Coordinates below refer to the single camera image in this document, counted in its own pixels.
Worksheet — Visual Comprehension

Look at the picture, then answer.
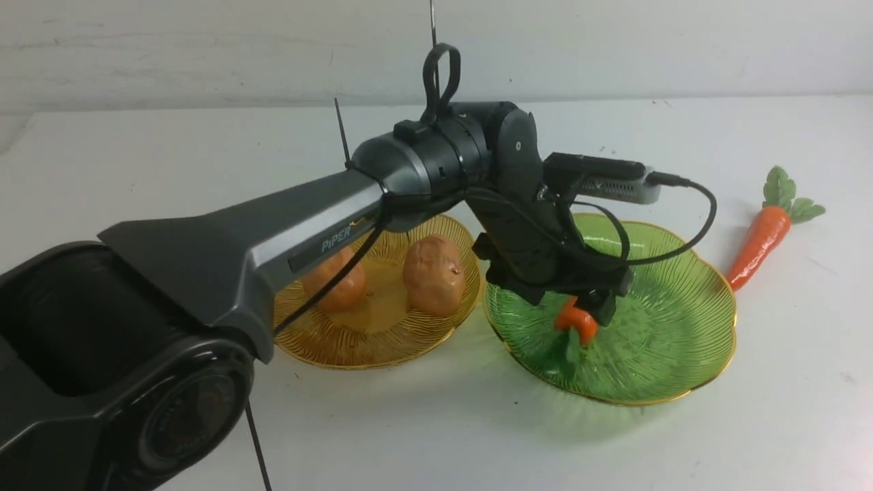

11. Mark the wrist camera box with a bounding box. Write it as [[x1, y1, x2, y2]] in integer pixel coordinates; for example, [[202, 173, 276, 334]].
[[543, 152, 661, 205]]

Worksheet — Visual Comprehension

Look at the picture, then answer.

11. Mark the green ribbed plastic plate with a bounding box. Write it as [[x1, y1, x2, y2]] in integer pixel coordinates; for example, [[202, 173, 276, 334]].
[[484, 251, 737, 406]]

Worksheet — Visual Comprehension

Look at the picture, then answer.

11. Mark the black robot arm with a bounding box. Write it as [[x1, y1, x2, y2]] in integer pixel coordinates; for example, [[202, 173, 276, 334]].
[[2, 102, 649, 490]]

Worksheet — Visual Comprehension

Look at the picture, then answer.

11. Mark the amber ribbed plastic plate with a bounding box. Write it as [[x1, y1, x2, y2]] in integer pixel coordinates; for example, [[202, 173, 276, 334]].
[[274, 214, 483, 370]]

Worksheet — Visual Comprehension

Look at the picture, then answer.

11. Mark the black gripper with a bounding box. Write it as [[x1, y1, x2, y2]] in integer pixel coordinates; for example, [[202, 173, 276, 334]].
[[467, 188, 633, 326]]

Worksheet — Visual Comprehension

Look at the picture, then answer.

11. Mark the toy potato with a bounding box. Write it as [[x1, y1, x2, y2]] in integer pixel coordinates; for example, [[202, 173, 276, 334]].
[[301, 245, 368, 314], [402, 235, 465, 318]]

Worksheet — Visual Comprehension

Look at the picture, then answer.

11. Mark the toy carrot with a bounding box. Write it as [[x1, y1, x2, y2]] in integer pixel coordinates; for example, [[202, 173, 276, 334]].
[[554, 307, 600, 366], [726, 166, 826, 292]]

